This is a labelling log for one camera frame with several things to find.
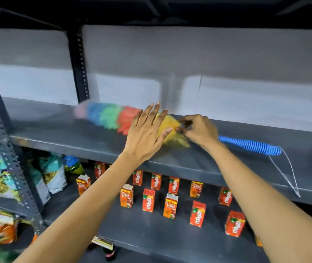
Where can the person's right hand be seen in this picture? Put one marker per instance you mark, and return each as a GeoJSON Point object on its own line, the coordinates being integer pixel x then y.
{"type": "Point", "coordinates": [203, 131]}

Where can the person's left hand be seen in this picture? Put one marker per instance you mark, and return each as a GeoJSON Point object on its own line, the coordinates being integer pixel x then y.
{"type": "Point", "coordinates": [142, 134]}

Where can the person's left middle finger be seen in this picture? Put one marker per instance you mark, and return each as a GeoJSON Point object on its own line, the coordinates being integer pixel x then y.
{"type": "Point", "coordinates": [155, 112]}

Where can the person's left little finger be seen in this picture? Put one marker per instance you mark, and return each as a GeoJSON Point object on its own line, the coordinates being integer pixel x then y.
{"type": "Point", "coordinates": [137, 119]}

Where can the person's left thumb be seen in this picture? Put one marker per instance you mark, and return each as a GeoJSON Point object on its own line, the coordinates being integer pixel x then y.
{"type": "Point", "coordinates": [164, 134]}

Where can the person's right fingers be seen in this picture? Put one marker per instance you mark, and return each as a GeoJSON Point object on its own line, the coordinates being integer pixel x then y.
{"type": "Point", "coordinates": [185, 125]}

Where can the person's left forearm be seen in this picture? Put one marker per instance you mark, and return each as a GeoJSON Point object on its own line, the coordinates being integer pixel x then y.
{"type": "Point", "coordinates": [79, 210]}

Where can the person's right forearm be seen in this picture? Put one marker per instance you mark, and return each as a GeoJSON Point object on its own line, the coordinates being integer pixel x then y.
{"type": "Point", "coordinates": [268, 205]}

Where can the orange juice carton white top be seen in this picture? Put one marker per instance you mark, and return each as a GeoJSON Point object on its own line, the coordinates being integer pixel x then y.
{"type": "Point", "coordinates": [83, 184]}
{"type": "Point", "coordinates": [126, 196]}
{"type": "Point", "coordinates": [170, 206]}
{"type": "Point", "coordinates": [196, 189]}

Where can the dark grey metal shelving rack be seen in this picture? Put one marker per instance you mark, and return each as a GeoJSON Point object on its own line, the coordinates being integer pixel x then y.
{"type": "Point", "coordinates": [63, 128]}

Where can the blue and yellow snack packet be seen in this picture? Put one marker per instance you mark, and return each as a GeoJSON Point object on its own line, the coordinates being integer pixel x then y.
{"type": "Point", "coordinates": [73, 164]}

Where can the group of red juice cartons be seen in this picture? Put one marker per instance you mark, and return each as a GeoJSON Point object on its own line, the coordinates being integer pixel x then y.
{"type": "Point", "coordinates": [197, 215]}

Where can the dark drink bottle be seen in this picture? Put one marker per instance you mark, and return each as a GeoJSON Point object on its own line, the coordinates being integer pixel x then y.
{"type": "Point", "coordinates": [109, 253]}

